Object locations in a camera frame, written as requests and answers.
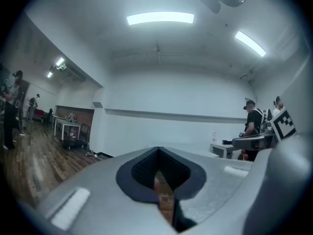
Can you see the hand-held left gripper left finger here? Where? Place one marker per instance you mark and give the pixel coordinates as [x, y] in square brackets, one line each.
[97, 180]

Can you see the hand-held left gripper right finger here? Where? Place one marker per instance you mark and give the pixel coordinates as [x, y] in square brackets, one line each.
[220, 180]

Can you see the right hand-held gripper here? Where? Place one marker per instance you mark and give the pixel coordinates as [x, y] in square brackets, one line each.
[283, 125]

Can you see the black box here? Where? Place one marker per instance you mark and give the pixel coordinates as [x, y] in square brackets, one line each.
[227, 142]

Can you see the small white table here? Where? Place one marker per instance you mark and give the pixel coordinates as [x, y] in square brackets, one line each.
[220, 149]

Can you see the group of floor bottles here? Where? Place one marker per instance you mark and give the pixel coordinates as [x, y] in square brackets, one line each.
[92, 153]

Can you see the white bottle with red label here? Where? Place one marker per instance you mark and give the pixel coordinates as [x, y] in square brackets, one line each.
[215, 136]

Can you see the black wheeled cart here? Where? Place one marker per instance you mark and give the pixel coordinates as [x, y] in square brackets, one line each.
[73, 143]

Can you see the black mesh chair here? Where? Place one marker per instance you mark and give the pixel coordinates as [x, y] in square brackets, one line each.
[85, 131]

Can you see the clear water jug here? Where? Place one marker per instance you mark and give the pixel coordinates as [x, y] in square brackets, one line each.
[73, 133]

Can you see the white side table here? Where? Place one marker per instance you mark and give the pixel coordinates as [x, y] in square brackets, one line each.
[71, 124]

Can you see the grey bag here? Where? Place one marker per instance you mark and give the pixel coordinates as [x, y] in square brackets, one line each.
[71, 117]

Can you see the black office chair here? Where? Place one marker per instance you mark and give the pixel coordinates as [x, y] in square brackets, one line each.
[50, 116]

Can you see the red sofa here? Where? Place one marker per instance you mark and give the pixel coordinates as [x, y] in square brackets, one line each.
[38, 114]

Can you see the long ceiling light panel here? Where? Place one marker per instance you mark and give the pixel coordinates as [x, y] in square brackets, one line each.
[250, 43]
[160, 17]

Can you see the ceiling air conditioner unit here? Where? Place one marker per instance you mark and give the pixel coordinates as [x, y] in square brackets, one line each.
[71, 73]

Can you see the small ceiling light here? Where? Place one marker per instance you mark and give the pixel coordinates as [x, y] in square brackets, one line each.
[60, 61]
[50, 74]

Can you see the ceiling pipe fixture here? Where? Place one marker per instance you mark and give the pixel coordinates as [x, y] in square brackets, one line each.
[158, 49]

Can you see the grey wall vent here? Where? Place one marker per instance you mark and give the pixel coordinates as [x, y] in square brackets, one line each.
[97, 104]

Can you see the black head-mounted camera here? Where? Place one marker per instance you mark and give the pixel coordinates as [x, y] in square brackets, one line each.
[211, 1]

